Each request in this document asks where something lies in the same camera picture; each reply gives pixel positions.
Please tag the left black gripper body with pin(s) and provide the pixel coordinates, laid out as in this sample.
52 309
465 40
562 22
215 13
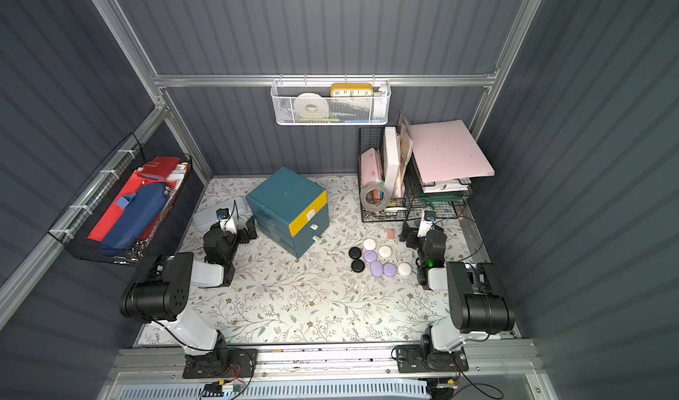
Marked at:
240 233

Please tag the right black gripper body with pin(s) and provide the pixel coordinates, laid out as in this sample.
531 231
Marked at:
416 240

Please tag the teal drawer cabinet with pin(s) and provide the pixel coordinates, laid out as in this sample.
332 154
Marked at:
277 201

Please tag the yellow top drawer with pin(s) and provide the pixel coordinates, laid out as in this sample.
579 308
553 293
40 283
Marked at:
307 214

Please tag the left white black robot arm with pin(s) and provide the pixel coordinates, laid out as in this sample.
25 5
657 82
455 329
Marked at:
160 289

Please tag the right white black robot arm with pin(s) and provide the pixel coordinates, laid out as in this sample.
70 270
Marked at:
478 303

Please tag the purple earphone case right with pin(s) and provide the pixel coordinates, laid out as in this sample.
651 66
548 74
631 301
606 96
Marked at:
390 270

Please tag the purple earphone case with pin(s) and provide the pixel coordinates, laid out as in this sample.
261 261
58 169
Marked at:
377 269
370 256
390 270

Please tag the purple earphone case upper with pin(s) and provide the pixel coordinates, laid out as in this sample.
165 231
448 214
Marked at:
370 256

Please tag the purple earphone case lower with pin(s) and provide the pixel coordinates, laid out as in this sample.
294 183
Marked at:
377 269

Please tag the clear packing tape roll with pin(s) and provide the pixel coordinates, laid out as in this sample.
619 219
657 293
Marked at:
375 197

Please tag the black earphone case upper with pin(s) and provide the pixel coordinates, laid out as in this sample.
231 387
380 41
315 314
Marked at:
355 253

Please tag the black earphone case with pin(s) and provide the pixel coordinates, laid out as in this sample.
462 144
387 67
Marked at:
357 266
355 253

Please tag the black earphone case lower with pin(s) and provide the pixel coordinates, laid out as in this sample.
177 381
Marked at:
357 266

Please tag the white design book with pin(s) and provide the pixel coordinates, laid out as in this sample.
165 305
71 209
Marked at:
391 159

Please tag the pink pouch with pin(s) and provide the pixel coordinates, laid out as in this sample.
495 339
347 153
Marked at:
371 168

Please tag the pink foam board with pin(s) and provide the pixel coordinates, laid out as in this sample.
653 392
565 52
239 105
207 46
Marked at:
446 151

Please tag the blue zip pouch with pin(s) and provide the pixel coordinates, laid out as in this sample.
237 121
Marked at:
143 208

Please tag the red folder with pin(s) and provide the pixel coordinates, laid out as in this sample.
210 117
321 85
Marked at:
168 170

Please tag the white tape roll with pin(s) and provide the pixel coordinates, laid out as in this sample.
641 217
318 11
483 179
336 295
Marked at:
311 106

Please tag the yellow clock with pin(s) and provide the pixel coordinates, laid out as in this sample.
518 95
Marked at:
352 90

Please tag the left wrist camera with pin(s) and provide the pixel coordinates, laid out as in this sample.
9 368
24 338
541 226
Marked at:
226 221

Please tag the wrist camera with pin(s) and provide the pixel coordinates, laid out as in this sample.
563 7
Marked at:
226 221
428 219

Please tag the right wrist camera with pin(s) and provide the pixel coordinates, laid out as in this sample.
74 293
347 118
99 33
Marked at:
428 219

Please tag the black wire desk organizer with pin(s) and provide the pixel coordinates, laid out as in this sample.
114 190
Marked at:
410 205

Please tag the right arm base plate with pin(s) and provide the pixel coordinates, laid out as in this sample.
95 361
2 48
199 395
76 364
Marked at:
413 359

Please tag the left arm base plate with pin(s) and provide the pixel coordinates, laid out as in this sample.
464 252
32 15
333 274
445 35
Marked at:
220 364

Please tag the black wire side basket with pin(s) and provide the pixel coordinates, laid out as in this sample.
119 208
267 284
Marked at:
73 226

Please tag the white wire wall basket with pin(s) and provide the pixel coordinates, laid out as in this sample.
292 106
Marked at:
343 111

